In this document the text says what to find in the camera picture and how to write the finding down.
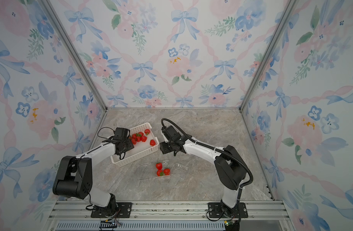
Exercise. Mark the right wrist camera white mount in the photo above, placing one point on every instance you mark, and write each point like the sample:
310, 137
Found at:
170, 133

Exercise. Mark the aluminium mounting rail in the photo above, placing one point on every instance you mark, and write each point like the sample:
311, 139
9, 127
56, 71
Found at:
170, 216

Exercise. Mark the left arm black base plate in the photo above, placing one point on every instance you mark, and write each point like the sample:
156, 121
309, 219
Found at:
119, 210

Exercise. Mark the left aluminium corner post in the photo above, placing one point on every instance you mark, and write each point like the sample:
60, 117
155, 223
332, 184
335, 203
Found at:
57, 24

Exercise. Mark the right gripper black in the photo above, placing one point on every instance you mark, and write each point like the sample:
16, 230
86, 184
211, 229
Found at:
163, 147

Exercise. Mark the right aluminium corner post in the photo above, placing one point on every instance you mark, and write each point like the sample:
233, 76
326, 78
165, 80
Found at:
268, 52

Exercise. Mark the clear plastic clamshell container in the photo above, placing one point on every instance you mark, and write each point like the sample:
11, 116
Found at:
166, 164

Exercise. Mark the aluminium corner post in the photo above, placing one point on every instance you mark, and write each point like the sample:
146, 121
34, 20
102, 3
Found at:
268, 52
57, 24

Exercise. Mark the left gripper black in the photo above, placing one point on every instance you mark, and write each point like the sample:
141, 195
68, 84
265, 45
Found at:
130, 144

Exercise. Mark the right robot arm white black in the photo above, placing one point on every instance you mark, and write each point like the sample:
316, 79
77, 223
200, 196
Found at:
232, 171

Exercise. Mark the white perforated plastic basket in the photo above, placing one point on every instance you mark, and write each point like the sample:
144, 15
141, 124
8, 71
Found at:
141, 149

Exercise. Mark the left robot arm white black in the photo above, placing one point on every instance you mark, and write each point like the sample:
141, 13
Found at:
75, 174

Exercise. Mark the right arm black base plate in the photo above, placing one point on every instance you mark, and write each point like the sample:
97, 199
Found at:
220, 210

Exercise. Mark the strawberry front with stem down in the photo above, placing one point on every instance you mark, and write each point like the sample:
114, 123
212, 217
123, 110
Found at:
160, 173

